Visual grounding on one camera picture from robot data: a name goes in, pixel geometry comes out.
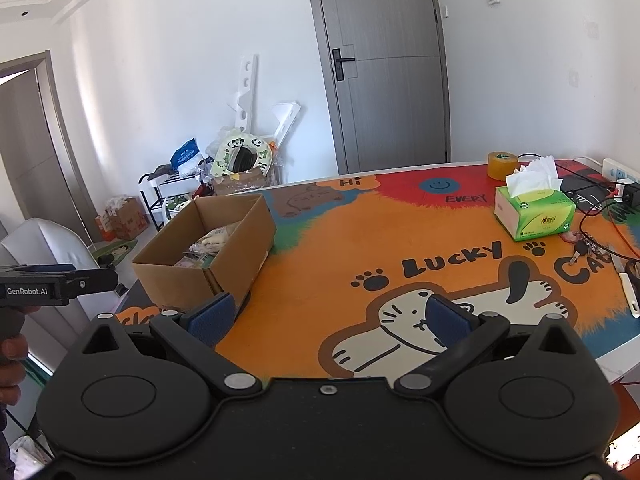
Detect brown wooden door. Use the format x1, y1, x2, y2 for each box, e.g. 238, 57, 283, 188
0, 51, 102, 258

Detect white chair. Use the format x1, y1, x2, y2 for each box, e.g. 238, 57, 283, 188
0, 217, 132, 322

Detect green tissue box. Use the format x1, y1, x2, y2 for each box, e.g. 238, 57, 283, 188
493, 156, 577, 242

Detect person's left hand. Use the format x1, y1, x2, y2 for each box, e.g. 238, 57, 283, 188
0, 335, 29, 407

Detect yellow tape roll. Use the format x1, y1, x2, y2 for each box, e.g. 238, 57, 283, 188
487, 150, 521, 181

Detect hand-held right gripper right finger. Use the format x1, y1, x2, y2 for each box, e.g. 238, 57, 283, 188
395, 294, 584, 404

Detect long white bread packet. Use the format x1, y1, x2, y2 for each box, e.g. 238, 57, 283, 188
189, 226, 237, 257

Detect black notebook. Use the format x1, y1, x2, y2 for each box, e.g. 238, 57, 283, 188
557, 172, 615, 202

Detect black cable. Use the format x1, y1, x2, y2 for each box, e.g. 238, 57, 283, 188
517, 152, 640, 261

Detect cardboard box under seat ring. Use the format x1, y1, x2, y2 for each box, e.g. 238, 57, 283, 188
212, 169, 269, 197

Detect black door handle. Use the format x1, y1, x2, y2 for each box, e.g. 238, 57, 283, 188
331, 47, 357, 83

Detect short white foam piece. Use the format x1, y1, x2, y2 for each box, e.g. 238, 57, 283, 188
271, 102, 302, 147

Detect green cartoon floor mat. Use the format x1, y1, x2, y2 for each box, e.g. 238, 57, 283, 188
94, 239, 139, 263

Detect grey door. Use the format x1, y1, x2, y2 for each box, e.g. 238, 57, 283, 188
304, 0, 452, 176

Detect white power strip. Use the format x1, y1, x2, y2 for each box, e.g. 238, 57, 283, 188
602, 157, 640, 187

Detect brown cardboard box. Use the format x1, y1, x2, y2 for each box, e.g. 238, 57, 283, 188
132, 193, 277, 312

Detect green biscuit packet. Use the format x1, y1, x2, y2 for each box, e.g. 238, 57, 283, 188
174, 254, 217, 271

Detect bunch of keys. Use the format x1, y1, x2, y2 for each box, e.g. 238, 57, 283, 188
559, 230, 610, 267

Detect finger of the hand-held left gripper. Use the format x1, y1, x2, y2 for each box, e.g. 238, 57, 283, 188
64, 267, 120, 299
0, 263, 77, 277

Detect black shoe rack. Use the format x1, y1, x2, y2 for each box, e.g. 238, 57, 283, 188
138, 169, 202, 234

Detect blue plastic bag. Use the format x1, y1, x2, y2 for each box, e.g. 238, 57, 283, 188
169, 138, 202, 172

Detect cardboard boxes on floor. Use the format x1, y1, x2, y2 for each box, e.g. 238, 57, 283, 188
94, 194, 149, 242

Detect white handled knife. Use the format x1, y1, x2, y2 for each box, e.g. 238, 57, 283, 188
607, 244, 640, 319

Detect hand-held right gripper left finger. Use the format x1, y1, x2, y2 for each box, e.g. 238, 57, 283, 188
76, 292, 264, 404

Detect colourful cartoon table mat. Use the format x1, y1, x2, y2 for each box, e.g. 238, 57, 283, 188
114, 159, 640, 382

